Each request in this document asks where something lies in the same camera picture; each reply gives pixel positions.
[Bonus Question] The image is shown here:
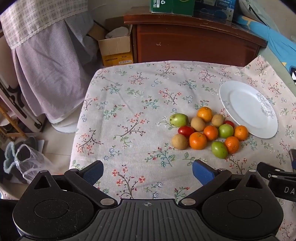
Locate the large orange tangerine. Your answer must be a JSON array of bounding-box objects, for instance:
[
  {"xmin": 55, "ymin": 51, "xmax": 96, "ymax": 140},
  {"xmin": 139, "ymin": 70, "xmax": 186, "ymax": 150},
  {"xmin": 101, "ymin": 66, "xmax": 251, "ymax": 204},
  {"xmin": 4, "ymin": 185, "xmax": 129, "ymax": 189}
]
[{"xmin": 189, "ymin": 132, "xmax": 207, "ymax": 150}]

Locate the green milk carton box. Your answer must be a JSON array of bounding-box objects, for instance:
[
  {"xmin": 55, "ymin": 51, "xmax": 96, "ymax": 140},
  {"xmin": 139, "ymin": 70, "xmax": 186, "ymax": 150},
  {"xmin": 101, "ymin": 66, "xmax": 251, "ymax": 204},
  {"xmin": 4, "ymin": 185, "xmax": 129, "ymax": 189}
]
[{"xmin": 150, "ymin": 0, "xmax": 195, "ymax": 16}]

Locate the brown wooden cabinet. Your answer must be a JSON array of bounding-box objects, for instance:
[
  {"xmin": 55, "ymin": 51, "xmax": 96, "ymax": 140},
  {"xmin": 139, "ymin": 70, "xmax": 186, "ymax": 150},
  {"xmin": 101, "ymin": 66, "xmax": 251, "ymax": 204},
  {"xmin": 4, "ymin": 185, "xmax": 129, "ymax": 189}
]
[{"xmin": 123, "ymin": 6, "xmax": 267, "ymax": 67}]

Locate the open cardboard box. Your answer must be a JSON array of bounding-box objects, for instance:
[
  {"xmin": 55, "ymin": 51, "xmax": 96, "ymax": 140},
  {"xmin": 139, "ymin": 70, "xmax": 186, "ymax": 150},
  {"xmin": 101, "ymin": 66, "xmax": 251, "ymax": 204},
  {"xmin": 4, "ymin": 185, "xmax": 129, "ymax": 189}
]
[{"xmin": 88, "ymin": 16, "xmax": 133, "ymax": 67}]

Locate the white plate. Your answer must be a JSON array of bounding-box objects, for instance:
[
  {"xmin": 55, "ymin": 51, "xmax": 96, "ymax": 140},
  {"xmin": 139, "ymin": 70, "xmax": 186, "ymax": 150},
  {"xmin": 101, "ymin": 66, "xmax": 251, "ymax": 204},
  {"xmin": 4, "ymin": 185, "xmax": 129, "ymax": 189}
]
[{"xmin": 219, "ymin": 80, "xmax": 278, "ymax": 139}]

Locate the checkered purple cloth cover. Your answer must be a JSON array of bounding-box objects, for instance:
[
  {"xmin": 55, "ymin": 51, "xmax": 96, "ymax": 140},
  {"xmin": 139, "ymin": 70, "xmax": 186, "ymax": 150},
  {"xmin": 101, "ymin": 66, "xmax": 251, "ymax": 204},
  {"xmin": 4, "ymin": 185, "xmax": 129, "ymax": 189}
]
[{"xmin": 1, "ymin": 1, "xmax": 98, "ymax": 123}]

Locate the blue milk carton box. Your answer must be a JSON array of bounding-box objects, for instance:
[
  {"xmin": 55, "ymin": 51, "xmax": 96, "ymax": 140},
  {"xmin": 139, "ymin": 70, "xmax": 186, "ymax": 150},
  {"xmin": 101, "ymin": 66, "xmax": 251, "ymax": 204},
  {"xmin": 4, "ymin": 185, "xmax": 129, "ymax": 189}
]
[{"xmin": 193, "ymin": 0, "xmax": 237, "ymax": 22}]

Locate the green fruit bottom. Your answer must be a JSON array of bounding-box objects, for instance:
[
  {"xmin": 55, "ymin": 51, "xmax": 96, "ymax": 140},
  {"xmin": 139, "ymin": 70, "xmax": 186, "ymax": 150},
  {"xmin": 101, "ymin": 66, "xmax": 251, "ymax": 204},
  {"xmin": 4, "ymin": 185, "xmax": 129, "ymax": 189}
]
[{"xmin": 211, "ymin": 141, "xmax": 228, "ymax": 159}]

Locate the brown kiwi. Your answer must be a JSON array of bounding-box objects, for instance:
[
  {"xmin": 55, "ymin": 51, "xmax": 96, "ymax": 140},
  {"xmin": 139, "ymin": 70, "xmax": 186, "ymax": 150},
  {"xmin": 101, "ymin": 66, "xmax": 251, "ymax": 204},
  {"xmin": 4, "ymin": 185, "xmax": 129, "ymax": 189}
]
[
  {"xmin": 211, "ymin": 114, "xmax": 224, "ymax": 128},
  {"xmin": 190, "ymin": 116, "xmax": 206, "ymax": 132},
  {"xmin": 171, "ymin": 134, "xmax": 188, "ymax": 150}
]

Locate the small tangerine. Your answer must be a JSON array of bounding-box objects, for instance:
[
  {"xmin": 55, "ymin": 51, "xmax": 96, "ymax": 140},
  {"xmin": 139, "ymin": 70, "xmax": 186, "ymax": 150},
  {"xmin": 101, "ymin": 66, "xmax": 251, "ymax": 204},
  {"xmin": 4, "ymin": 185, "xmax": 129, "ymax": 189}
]
[{"xmin": 203, "ymin": 125, "xmax": 219, "ymax": 141}]

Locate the floral tablecloth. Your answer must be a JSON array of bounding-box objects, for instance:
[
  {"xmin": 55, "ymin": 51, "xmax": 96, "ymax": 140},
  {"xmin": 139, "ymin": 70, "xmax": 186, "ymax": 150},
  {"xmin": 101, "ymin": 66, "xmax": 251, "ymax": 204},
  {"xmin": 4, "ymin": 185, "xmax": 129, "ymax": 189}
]
[{"xmin": 70, "ymin": 57, "xmax": 295, "ymax": 201}]

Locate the red cherry tomato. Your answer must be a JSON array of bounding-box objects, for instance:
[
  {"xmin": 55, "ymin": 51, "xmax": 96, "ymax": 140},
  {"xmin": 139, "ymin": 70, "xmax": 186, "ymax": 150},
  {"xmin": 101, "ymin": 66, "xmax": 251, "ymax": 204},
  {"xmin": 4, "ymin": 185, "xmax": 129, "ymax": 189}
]
[
  {"xmin": 178, "ymin": 126, "xmax": 196, "ymax": 138},
  {"xmin": 224, "ymin": 120, "xmax": 235, "ymax": 128}
]

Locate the blue shark plush pillow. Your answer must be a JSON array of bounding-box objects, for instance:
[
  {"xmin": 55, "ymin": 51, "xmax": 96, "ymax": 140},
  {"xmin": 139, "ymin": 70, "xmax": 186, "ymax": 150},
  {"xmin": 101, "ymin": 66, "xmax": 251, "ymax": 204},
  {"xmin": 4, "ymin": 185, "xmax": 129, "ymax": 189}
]
[{"xmin": 235, "ymin": 15, "xmax": 296, "ymax": 83}]

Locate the clear plastic bag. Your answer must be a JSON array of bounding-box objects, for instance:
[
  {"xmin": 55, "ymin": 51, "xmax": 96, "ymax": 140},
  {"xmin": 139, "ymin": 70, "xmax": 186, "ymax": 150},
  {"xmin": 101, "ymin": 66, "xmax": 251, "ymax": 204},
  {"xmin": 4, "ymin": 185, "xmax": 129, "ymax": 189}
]
[{"xmin": 15, "ymin": 144, "xmax": 60, "ymax": 184}]

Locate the large spotted green fruit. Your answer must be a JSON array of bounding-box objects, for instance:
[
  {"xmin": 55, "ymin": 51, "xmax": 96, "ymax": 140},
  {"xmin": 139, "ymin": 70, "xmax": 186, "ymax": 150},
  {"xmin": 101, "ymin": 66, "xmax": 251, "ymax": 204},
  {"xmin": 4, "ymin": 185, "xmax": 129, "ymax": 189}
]
[{"xmin": 170, "ymin": 113, "xmax": 189, "ymax": 128}]

